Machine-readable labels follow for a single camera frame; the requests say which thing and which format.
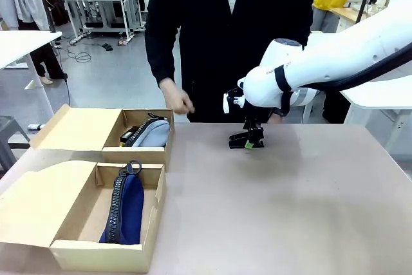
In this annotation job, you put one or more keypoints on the person in black jacket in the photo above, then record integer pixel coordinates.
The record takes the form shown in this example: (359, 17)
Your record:
(225, 30)

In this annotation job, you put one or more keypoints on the blue zippered pencil case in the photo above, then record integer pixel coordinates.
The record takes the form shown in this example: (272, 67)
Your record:
(127, 204)

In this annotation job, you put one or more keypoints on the grey metal stool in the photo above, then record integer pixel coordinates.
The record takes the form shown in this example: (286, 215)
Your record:
(9, 139)

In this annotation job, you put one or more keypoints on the wood-topped workbench with white frame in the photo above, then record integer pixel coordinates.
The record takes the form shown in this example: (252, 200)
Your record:
(103, 7)

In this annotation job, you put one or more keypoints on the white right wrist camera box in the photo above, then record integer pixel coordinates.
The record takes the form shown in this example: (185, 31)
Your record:
(230, 101)

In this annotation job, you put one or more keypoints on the black stapler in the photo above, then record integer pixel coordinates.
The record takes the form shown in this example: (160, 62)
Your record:
(238, 141)

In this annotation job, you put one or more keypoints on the person's left hand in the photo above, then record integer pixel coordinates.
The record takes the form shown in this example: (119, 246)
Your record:
(275, 119)

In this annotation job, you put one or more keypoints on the right forearm in black sleeve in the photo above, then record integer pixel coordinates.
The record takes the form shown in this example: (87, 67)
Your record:
(162, 56)

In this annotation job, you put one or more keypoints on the white desk with white legs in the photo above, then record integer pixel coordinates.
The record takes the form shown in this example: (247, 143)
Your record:
(22, 46)

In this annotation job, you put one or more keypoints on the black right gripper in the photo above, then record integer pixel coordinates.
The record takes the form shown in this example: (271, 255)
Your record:
(254, 120)

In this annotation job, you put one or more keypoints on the person's right hand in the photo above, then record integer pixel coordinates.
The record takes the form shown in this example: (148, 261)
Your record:
(175, 98)

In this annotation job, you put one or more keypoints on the open cardboard box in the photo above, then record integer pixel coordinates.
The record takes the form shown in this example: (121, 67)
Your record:
(48, 204)
(80, 130)

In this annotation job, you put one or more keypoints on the black object on floor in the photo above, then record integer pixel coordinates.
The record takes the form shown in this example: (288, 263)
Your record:
(107, 47)

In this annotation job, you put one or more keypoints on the grey zippered pencil case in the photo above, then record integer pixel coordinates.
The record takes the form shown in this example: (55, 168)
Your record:
(151, 133)

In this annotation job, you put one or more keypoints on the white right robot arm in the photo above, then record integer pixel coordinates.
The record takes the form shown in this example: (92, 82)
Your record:
(338, 59)

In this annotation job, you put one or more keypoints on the wooden side table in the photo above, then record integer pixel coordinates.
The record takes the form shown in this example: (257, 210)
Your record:
(349, 14)

